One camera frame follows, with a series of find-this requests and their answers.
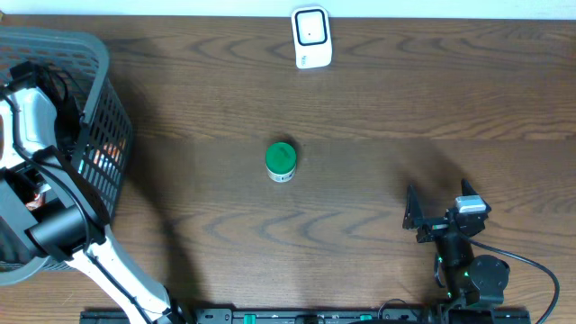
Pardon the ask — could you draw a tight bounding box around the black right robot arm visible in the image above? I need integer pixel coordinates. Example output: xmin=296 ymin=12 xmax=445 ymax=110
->
xmin=402 ymin=179 xmax=509 ymax=308

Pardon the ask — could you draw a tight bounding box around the green lid jar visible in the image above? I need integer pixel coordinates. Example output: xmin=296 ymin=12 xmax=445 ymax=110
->
xmin=265 ymin=141 xmax=297 ymax=183

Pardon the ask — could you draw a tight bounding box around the small orange carton box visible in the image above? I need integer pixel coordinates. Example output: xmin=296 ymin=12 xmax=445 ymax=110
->
xmin=93 ymin=141 xmax=125 ymax=171

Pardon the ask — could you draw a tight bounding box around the black cable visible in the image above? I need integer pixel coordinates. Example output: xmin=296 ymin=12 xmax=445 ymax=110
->
xmin=467 ymin=237 xmax=562 ymax=324

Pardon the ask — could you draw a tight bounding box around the red brown chocolate bar wrapper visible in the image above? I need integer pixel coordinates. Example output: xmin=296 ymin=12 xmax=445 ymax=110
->
xmin=24 ymin=193 xmax=47 ymax=212

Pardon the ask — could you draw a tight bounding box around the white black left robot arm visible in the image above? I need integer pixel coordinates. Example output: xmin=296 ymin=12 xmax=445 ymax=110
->
xmin=1 ymin=61 xmax=195 ymax=323

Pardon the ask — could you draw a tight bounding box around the dark grey plastic basket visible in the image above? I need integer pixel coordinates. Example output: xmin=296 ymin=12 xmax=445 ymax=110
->
xmin=1 ymin=27 xmax=133 ymax=285

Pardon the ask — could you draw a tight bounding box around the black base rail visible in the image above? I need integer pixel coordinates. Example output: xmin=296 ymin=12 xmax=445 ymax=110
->
xmin=80 ymin=306 xmax=533 ymax=324

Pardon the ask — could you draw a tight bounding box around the white black barcode scanner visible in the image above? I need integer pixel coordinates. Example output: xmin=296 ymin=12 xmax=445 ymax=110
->
xmin=291 ymin=5 xmax=333 ymax=69

